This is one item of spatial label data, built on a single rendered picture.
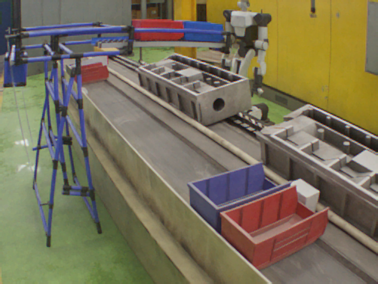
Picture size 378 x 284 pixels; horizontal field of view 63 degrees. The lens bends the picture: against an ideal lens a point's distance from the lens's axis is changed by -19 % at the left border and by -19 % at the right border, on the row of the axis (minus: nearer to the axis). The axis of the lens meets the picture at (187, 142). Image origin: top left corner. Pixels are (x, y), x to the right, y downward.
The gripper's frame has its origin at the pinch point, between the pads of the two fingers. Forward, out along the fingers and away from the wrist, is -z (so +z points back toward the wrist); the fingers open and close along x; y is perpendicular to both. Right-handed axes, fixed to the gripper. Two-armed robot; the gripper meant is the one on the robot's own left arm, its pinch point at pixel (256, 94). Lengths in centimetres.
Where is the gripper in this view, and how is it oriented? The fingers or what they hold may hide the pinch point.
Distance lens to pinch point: 348.2
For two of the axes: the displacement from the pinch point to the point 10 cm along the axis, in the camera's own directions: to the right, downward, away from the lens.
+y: 6.2, 3.1, -7.2
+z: 1.5, -9.5, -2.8
